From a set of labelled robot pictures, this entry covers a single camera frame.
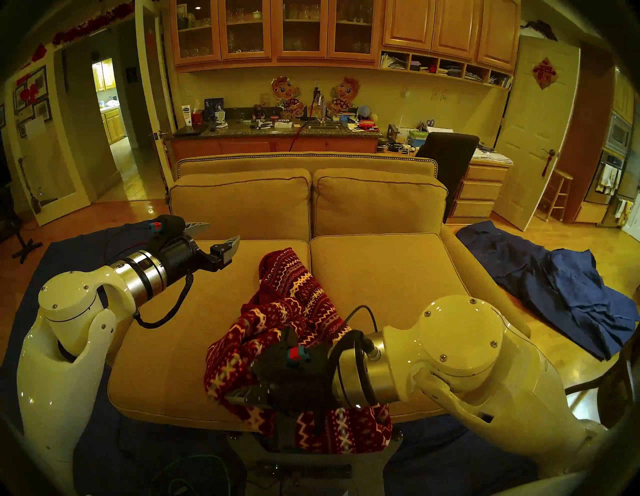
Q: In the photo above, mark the yellow fabric sofa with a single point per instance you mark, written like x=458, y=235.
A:
x=305, y=162

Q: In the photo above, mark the wooden desk with drawers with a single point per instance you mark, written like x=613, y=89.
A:
x=480, y=190

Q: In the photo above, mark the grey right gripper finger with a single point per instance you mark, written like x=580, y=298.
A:
x=247, y=398

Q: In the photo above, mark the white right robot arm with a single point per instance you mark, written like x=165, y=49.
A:
x=475, y=360

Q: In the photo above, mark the large navy floor cloth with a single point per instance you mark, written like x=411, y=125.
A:
x=65, y=250

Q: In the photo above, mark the glass-door wooden wall cabinet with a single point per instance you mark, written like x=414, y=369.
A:
x=275, y=30

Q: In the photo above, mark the large black picture frame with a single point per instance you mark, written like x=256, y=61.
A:
x=39, y=80

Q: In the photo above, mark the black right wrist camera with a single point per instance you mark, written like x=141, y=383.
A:
x=295, y=350

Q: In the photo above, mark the wooden cubby shelf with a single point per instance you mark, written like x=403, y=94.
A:
x=440, y=75

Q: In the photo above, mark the dark plant decoration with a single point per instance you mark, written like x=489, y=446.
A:
x=540, y=27

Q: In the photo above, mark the red patterned knit blanket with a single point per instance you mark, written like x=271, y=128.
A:
x=285, y=300

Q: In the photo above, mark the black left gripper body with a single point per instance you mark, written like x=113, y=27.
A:
x=185, y=260

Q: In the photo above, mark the black floor stand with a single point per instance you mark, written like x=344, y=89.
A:
x=25, y=247

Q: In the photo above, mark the dark blue box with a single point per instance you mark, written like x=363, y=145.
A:
x=214, y=107

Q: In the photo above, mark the metal sink faucet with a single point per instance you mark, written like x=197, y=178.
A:
x=320, y=106

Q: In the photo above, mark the stack of papers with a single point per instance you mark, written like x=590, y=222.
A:
x=492, y=157

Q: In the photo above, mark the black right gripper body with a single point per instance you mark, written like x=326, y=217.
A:
x=295, y=385

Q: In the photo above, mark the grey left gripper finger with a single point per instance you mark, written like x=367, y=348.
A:
x=197, y=228
x=226, y=251

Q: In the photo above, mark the teal container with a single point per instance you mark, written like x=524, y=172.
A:
x=417, y=137

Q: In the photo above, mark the yellow-lit kitchen base cabinet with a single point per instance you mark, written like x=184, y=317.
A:
x=115, y=127

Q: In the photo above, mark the tall wooden oven cabinet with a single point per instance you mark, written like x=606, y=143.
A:
x=585, y=125

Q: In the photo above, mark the red cup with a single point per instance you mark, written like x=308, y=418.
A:
x=197, y=119

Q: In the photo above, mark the dark wooden chair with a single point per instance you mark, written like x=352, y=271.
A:
x=617, y=385

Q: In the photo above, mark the black office chair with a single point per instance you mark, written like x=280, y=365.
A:
x=447, y=165

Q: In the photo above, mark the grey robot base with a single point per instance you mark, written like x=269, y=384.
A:
x=370, y=472

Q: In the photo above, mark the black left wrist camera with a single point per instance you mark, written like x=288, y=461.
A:
x=170, y=226

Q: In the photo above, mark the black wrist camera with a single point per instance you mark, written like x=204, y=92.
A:
x=295, y=350
x=170, y=226

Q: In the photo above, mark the yellow sofa seat cushion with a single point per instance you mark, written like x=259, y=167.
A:
x=175, y=325
x=390, y=270

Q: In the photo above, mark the yellow sofa back cushion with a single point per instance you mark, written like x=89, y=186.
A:
x=240, y=205
x=380, y=202

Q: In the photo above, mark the stainless wall oven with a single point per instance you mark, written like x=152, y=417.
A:
x=619, y=135

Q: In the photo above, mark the white hanging towel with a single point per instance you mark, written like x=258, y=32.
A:
x=607, y=177

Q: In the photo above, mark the red diamond door ornament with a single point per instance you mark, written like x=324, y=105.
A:
x=545, y=73

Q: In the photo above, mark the yellow hanging towel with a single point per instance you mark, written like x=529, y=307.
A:
x=622, y=210

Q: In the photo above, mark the cartoon animal wall decoration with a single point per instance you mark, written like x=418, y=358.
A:
x=345, y=93
x=286, y=91

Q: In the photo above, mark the small wooden stool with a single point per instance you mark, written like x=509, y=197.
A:
x=562, y=176

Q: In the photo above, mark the white lotion bottle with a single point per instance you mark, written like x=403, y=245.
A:
x=186, y=116

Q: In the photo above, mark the red garland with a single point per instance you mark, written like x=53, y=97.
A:
x=90, y=25

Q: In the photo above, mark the white mirrored door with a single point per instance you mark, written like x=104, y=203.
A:
x=70, y=165

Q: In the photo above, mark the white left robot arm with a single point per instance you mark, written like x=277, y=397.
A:
x=60, y=390

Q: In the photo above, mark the dark-topped wooden counter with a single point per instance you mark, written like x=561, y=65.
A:
x=260, y=146

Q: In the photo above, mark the crumpled blue blanket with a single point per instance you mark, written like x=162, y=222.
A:
x=550, y=285

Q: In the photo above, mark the plain white open door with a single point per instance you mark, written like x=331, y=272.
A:
x=160, y=100

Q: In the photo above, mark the white door with ornament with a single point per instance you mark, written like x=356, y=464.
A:
x=532, y=127

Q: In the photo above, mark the solid wooden wall cabinet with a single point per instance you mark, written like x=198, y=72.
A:
x=452, y=25

